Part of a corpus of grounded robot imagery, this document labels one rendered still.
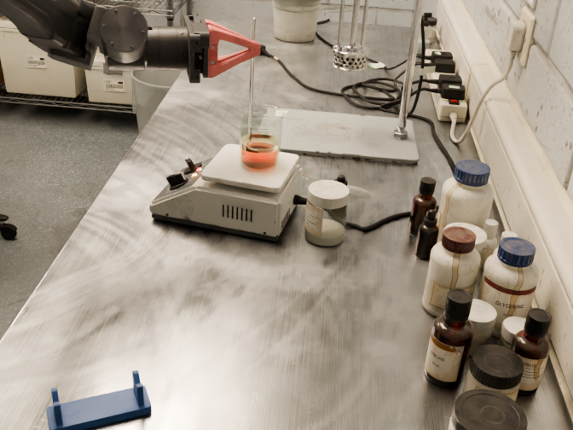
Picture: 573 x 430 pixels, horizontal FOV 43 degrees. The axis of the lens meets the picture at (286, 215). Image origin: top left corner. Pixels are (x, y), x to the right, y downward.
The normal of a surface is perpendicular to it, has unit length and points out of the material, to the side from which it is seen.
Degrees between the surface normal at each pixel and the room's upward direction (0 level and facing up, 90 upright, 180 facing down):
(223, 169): 0
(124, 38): 60
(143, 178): 0
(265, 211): 90
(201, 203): 90
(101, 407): 0
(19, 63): 92
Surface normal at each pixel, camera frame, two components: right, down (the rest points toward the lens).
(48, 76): -0.09, 0.52
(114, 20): 0.20, -0.01
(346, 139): 0.05, -0.87
